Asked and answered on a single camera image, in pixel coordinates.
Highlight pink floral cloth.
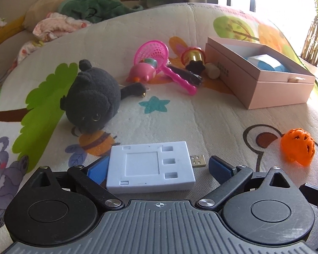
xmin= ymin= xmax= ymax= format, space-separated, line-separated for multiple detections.
xmin=14 ymin=13 xmax=92 ymax=65

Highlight black plush toy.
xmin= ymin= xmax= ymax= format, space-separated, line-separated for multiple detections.
xmin=60 ymin=59 xmax=146 ymax=134

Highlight pink cardboard box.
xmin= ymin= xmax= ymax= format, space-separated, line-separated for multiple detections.
xmin=205 ymin=37 xmax=315 ymax=109

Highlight orange plastic ball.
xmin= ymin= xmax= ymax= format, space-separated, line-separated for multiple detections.
xmin=280 ymin=128 xmax=315 ymax=167

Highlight colourful cartoon play mat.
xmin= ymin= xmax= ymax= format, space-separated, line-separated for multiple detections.
xmin=0 ymin=2 xmax=318 ymax=254

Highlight blue wet cotton pack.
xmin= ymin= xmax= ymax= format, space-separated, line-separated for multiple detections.
xmin=245 ymin=54 xmax=290 ymax=72

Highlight green blanket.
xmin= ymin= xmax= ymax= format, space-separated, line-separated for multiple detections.
xmin=58 ymin=0 xmax=144 ymax=23

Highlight white usb adapter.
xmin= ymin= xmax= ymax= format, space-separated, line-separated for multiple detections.
xmin=106 ymin=141 xmax=206 ymax=194

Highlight yellow plush toy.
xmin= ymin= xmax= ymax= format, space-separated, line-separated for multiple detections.
xmin=0 ymin=15 xmax=25 ymax=44

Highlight pink toy net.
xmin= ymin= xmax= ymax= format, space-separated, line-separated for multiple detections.
xmin=133 ymin=40 xmax=197 ymax=95

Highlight pink teal toy bird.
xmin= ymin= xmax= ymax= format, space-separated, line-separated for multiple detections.
xmin=126 ymin=58 xmax=158 ymax=83

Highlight black toy handle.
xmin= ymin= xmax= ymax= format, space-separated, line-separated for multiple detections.
xmin=168 ymin=65 xmax=203 ymax=87

